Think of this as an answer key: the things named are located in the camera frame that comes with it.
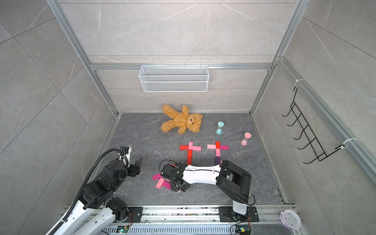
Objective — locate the pink sand timer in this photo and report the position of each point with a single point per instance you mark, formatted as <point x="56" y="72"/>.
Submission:
<point x="246" y="138"/>

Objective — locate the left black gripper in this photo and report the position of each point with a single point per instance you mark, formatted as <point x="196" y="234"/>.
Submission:
<point x="136" y="168"/>

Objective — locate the lilac round clock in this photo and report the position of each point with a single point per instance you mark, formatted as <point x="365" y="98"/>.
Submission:
<point x="290" y="219"/>

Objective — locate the white wire mesh basket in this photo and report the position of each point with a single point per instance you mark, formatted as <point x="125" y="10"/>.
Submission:
<point x="174" y="78"/>

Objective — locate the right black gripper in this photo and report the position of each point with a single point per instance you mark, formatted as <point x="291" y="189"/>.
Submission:
<point x="174" y="188"/>

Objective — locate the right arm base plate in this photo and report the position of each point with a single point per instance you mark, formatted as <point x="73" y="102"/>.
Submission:
<point x="227" y="214"/>

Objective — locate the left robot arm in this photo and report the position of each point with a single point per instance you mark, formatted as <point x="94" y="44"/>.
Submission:
<point x="96" y="207"/>

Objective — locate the black wire hook rack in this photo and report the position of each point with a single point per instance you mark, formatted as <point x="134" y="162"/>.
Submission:
<point x="307" y="131"/>

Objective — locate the teal sand timer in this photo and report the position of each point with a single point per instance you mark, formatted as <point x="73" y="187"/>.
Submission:
<point x="220" y="125"/>

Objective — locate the brown teddy bear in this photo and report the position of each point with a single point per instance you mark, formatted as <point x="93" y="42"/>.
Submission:
<point x="182" y="120"/>

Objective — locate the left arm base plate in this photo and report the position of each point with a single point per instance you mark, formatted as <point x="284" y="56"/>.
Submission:
<point x="133" y="214"/>

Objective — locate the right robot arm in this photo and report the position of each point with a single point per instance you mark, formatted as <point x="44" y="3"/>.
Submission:
<point x="231" y="179"/>

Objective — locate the red block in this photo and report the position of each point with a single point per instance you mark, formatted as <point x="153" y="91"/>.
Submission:
<point x="189" y="160"/>
<point x="190" y="154"/>
<point x="217" y="144"/>
<point x="184" y="147"/>

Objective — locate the magenta block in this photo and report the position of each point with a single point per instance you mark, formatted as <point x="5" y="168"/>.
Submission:
<point x="166" y="185"/>
<point x="224" y="147"/>
<point x="156" y="177"/>

